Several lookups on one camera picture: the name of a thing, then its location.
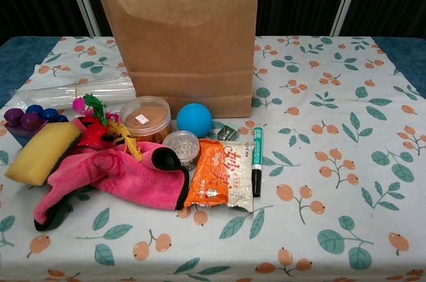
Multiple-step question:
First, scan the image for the brown paper handle bag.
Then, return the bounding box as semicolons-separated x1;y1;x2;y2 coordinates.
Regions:
90;0;260;119

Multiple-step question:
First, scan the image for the orange snack packet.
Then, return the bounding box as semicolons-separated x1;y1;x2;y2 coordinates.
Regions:
182;138;256;213

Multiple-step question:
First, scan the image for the brown lidded paper cup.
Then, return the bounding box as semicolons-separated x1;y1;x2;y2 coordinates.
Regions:
118;95;173;145

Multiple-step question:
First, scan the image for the small grey green sharpener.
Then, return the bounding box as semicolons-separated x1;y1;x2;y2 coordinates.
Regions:
218;124;239;140

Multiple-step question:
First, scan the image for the blue ball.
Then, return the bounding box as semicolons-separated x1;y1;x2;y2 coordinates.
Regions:
176;102;213;139

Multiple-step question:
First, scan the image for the small round white tin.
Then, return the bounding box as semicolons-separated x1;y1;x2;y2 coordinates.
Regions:
162;130;201;172

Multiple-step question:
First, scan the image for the green pen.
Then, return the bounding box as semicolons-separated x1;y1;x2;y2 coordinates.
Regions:
252;124;266;198

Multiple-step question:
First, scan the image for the pink plush cloth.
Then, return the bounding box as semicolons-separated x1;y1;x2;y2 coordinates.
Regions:
33;117;191;232

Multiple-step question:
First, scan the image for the floral tablecloth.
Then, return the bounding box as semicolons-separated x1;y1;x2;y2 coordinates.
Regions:
0;35;426;282

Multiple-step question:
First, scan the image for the colourful feather toy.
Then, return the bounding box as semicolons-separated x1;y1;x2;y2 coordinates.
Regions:
75;92;144;163

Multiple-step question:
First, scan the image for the white straw bundle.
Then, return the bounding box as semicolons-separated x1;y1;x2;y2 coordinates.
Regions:
11;74;137;110

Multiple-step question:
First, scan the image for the blue plastic toy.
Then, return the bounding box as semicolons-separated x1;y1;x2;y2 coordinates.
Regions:
25;104;69;123

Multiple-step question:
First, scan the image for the yellow sponge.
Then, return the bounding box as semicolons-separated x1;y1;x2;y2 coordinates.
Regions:
4;122;83;187

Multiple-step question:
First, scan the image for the purple plastic toy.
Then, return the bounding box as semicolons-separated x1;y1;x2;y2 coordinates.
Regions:
3;108;50;147

